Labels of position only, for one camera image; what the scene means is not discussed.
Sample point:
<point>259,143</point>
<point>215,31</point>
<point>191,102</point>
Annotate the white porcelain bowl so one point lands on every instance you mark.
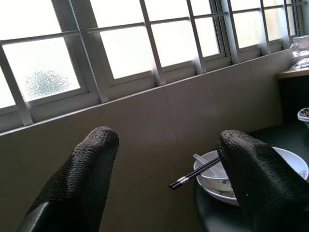
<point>212,182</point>

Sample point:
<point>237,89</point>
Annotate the black chopstick silver band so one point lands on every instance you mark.
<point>195,174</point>
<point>195,171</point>

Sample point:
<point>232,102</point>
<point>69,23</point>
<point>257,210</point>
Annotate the clear plastic bag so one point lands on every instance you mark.
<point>300,55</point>

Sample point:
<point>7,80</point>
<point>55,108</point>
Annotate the white porcelain spoon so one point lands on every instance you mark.
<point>205,162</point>

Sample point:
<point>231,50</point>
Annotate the small white floral plate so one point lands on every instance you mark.
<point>289,159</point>

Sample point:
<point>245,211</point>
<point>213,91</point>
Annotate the round black table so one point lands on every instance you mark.
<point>217,217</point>

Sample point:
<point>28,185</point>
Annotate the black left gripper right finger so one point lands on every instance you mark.
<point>265,188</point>

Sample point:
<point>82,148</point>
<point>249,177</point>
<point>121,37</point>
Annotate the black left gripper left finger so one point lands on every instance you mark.
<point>79,183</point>

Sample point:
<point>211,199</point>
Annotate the white bowl pink flowers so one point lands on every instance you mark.
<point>304,117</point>

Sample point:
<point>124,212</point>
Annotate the dark cabinet beige top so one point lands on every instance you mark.
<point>294,96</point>

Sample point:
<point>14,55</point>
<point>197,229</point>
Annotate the white barred window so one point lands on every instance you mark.
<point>91,62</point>

